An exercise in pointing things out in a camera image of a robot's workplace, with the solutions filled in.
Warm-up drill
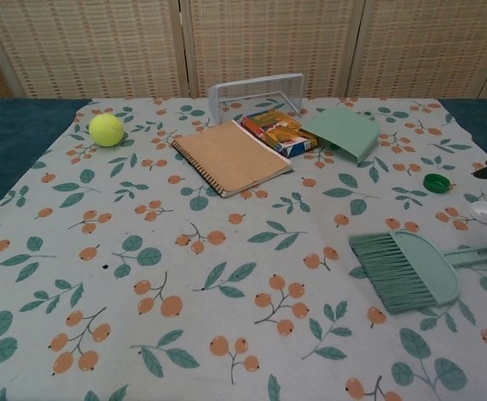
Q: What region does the green bottle cap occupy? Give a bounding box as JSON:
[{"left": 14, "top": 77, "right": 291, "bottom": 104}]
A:
[{"left": 423, "top": 173, "right": 452, "bottom": 194}]

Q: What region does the floral leaf print tablecloth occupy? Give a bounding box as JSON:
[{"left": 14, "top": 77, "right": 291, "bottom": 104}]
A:
[{"left": 0, "top": 96, "right": 487, "bottom": 401}]

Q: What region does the colourful printed cardboard box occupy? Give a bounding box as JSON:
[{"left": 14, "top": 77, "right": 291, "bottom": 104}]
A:
[{"left": 241, "top": 109, "right": 319, "bottom": 159}]

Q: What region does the clear plastic box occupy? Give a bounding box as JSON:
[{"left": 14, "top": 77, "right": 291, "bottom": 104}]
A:
[{"left": 207, "top": 73, "right": 305, "bottom": 125}]

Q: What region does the yellow tennis ball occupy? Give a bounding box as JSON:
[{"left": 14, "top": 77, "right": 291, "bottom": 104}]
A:
[{"left": 88, "top": 113, "right": 124, "bottom": 148}]

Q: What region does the brown spiral notebook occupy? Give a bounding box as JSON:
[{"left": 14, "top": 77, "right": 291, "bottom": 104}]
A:
[{"left": 170, "top": 119, "right": 293, "bottom": 199}]

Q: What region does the white plastic bottle cap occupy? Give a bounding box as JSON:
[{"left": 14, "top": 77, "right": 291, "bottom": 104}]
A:
[{"left": 470, "top": 200, "right": 487, "bottom": 226}]

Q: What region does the light green dustpan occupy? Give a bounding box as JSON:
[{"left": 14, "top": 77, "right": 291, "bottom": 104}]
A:
[{"left": 301, "top": 104, "right": 381, "bottom": 165}]

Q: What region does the woven bamboo folding screen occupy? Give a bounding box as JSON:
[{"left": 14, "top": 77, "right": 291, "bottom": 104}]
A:
[{"left": 0, "top": 0, "right": 487, "bottom": 105}]

